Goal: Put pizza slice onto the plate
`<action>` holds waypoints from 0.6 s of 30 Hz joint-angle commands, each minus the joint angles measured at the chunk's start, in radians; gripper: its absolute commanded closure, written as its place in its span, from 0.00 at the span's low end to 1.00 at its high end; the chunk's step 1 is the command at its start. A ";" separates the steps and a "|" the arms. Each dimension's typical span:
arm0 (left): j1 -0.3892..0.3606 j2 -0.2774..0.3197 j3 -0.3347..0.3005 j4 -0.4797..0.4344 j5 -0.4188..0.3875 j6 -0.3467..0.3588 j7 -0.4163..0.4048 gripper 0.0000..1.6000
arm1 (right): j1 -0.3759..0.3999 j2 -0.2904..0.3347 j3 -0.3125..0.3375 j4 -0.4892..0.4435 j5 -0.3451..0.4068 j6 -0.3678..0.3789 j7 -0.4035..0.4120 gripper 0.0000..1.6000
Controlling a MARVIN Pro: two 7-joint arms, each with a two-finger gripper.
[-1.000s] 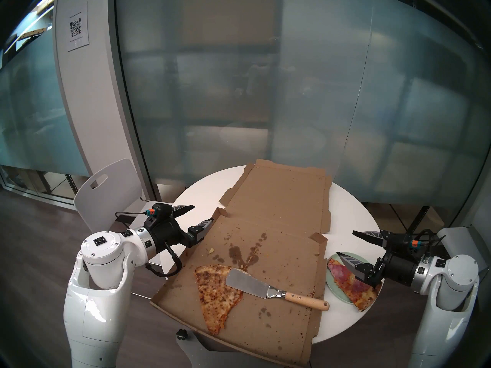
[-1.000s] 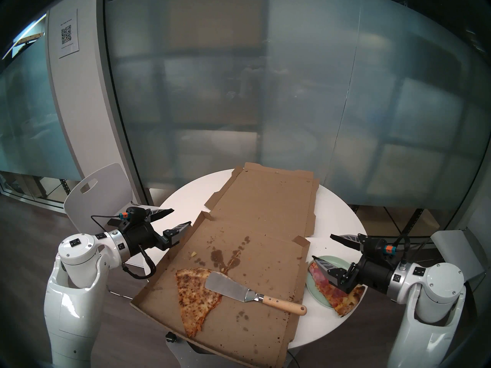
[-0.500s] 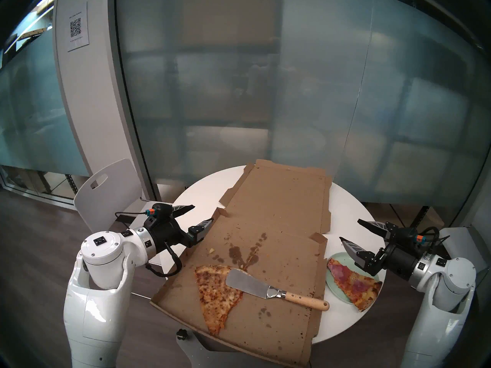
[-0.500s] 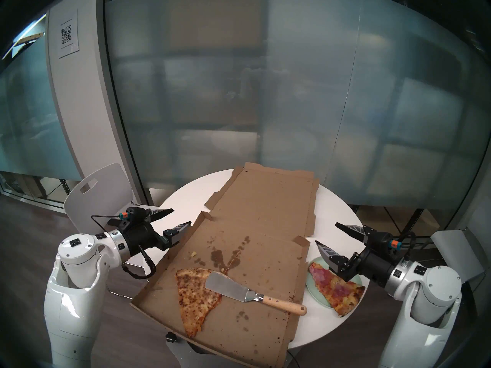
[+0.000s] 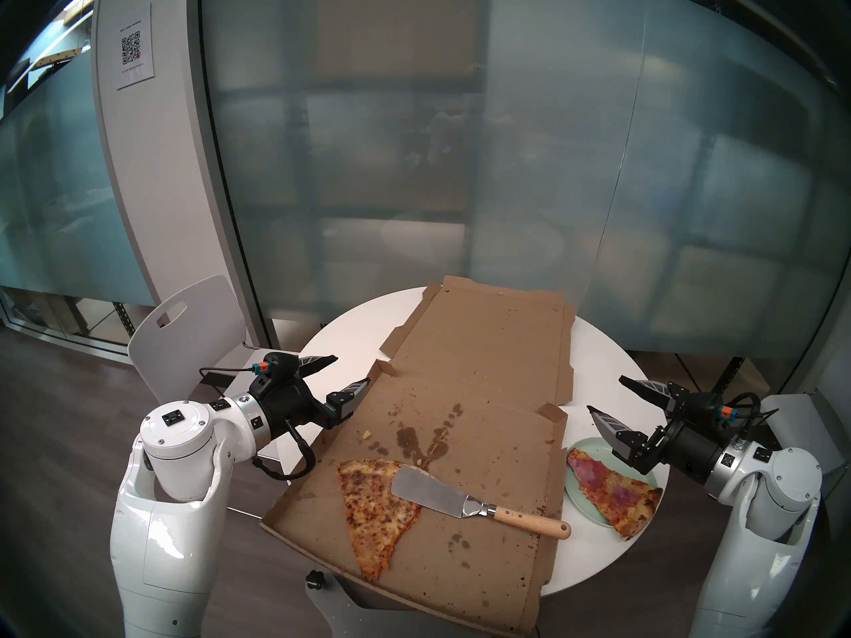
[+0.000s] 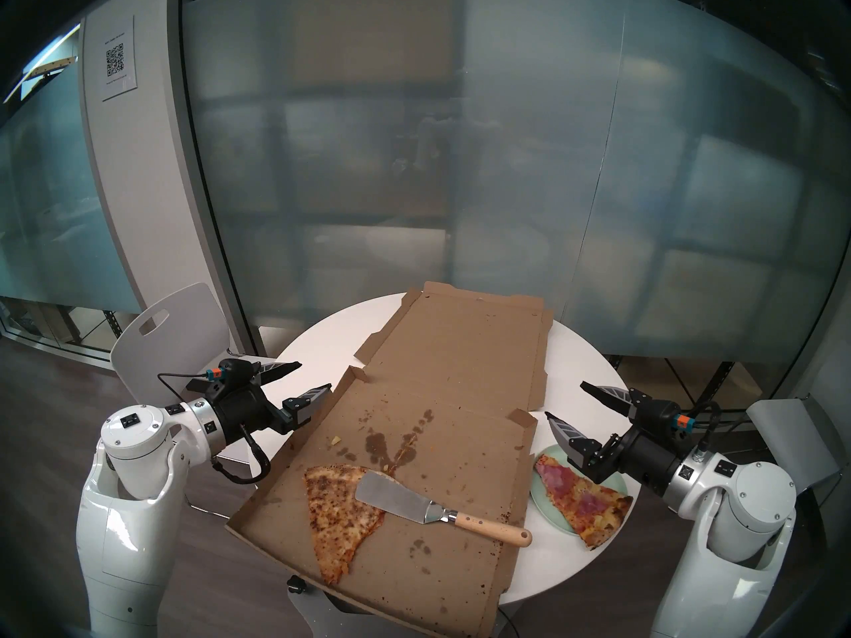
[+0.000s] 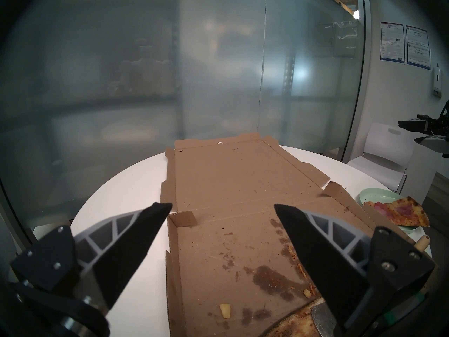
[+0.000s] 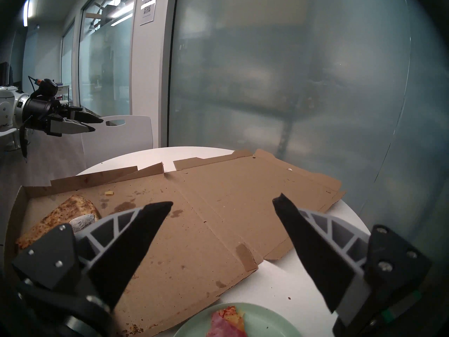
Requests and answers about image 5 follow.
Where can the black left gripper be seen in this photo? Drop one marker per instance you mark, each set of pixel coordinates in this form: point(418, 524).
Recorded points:
point(296, 407)

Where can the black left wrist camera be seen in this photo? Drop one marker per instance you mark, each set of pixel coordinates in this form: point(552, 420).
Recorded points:
point(279, 372)

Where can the QR code paper sign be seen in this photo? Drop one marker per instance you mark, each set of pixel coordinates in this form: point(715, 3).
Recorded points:
point(135, 45)

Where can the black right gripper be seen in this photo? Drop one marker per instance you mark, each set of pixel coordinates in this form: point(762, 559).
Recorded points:
point(691, 450)

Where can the black metal shelf upright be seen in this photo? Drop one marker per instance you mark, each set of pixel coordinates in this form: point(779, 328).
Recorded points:
point(728, 379)

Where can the pale green plate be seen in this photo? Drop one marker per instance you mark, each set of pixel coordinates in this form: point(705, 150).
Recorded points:
point(578, 497)

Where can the white chair with plain back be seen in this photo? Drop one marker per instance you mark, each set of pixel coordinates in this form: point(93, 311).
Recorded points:
point(798, 417)

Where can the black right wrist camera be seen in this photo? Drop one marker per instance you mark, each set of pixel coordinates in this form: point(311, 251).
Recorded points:
point(708, 411)

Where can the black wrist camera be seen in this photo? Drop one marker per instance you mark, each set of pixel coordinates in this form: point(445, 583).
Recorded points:
point(279, 372)
point(708, 411)

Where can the plain cheese pizza slice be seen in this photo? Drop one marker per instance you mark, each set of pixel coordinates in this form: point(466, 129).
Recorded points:
point(372, 510)

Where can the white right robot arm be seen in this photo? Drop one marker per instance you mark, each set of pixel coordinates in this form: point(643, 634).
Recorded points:
point(758, 543)

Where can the ham pizza slice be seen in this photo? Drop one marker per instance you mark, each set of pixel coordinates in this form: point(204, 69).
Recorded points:
point(611, 494)

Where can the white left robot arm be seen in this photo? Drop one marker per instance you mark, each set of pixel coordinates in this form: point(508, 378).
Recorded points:
point(159, 537)

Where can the grey base plate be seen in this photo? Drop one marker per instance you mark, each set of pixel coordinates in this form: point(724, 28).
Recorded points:
point(339, 610)

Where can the cardboard pizza box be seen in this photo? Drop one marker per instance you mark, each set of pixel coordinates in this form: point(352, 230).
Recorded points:
point(479, 377)

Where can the black screw knob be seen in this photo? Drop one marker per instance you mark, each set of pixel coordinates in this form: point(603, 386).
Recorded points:
point(315, 580)

